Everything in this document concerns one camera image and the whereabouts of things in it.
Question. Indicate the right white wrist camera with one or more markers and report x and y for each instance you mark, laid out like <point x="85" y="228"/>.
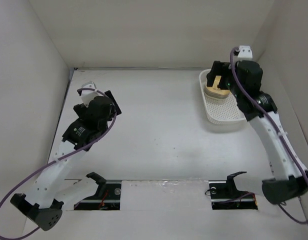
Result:
<point x="244" y="53"/>

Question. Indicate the cream panda plate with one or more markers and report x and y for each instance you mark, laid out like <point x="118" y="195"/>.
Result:
<point x="217" y="96"/>

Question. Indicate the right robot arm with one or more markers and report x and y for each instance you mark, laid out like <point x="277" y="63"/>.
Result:
<point x="290" y="176"/>

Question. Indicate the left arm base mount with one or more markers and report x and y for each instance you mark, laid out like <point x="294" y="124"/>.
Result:
<point x="106" y="199"/>

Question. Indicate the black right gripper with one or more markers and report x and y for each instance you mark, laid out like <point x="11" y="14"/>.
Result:
<point x="220" y="68"/>

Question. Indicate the white perforated plastic bin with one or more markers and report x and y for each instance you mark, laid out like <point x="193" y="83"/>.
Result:
<point x="219" y="111"/>

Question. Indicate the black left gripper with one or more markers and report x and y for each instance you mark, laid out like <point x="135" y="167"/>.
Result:
<point x="82" y="109"/>

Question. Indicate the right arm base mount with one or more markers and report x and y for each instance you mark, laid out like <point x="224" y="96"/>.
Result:
<point x="225" y="196"/>

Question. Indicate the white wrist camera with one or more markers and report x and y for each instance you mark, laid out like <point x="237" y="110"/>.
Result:
<point x="88" y="95"/>
<point x="244" y="53"/>

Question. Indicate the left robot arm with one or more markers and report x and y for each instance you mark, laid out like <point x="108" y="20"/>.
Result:
<point x="45" y="202"/>

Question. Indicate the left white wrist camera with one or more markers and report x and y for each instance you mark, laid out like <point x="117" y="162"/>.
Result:
<point x="88" y="95"/>

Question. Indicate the yellow panda plate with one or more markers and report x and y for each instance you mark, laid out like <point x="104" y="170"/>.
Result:
<point x="217" y="90"/>

